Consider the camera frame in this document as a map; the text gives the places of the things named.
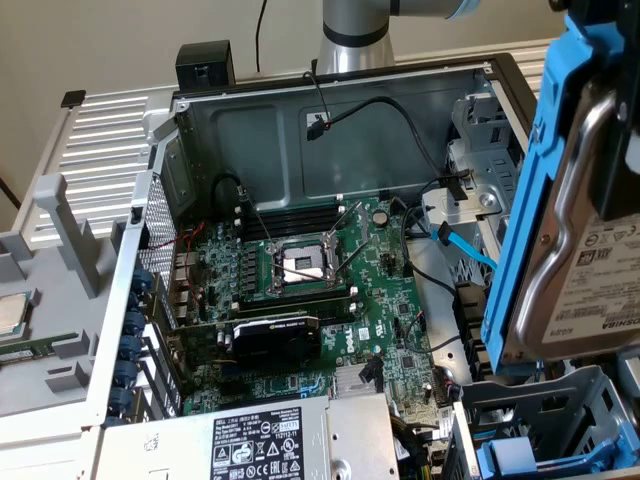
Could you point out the small black clip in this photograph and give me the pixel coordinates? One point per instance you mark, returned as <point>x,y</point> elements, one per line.
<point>73,98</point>

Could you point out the black plastic ribbed shroud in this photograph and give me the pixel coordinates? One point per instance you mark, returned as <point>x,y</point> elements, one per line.
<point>470,310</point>

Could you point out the dark blue slot latch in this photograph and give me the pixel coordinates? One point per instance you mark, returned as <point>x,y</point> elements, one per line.
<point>143,278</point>
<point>127,374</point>
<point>134,324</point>
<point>131,348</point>
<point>137,301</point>
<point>122,401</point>

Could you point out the grey parts rack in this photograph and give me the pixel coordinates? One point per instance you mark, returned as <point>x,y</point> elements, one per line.
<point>50,380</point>

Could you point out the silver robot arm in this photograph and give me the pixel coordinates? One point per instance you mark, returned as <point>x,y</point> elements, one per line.
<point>355,50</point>

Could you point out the black graphics card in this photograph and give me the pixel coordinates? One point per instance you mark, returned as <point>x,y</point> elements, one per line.
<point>275,342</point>

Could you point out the green motherboard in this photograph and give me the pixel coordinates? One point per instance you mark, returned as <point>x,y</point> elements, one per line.
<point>280,387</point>

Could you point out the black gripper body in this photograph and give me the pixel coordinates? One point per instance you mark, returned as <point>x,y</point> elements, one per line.
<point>610,12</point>

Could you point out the silver coin cell battery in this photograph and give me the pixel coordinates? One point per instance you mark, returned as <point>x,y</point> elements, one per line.
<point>381,217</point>

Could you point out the silver chipset heatsink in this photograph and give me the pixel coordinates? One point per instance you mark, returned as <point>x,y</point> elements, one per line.
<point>347,382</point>

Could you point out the silver CPU chip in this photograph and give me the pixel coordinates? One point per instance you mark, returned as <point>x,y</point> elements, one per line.
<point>12,315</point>

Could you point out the black plastic box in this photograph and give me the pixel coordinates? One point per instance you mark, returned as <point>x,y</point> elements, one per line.
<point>205,60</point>

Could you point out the silver rear port block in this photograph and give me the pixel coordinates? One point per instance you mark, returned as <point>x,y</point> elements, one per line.
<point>182,290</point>

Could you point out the metal socket cover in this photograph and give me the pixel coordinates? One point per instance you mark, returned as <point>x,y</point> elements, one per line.
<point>365,222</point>

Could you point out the open silver PC case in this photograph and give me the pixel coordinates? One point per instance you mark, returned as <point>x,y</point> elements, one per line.
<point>250,150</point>

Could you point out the silver metal drive cage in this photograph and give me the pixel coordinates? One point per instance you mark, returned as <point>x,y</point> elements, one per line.
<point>500,170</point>

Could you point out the silver power supply unit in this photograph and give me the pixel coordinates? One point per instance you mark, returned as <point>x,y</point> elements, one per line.
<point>350,435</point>

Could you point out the blue disk carrier tab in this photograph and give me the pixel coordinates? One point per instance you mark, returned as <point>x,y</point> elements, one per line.
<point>510,452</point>

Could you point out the black RAM slot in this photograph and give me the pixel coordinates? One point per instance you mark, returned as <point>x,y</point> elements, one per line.
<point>295,210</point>
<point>337,319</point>
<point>295,223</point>
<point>295,230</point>
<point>300,294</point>
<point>295,216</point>
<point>337,310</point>

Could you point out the thin metal locking lever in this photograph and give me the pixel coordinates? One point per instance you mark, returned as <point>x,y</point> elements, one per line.
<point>302,274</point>
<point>257,219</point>

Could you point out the green RAM stick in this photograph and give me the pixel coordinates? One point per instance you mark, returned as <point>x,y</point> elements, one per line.
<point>50,345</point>

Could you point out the hard disk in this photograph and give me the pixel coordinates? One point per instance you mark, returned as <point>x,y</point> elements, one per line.
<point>520,225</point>

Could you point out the CPU socket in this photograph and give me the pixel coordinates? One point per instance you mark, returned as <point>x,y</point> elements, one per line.
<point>300,260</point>

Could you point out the silver metal disk bay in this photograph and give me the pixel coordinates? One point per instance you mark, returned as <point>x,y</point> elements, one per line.
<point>550,400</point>

